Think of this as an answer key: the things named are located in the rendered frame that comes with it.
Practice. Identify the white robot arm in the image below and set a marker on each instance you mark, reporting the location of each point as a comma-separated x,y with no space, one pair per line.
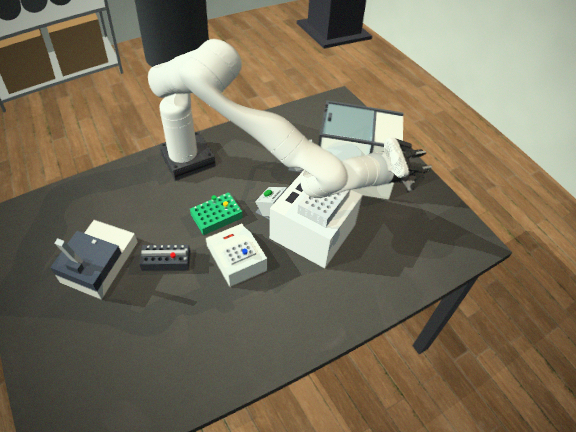
207,74

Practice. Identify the green tube rack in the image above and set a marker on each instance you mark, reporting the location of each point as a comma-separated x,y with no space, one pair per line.
207,215

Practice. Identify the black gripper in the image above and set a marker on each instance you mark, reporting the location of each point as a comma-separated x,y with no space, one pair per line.
413,170

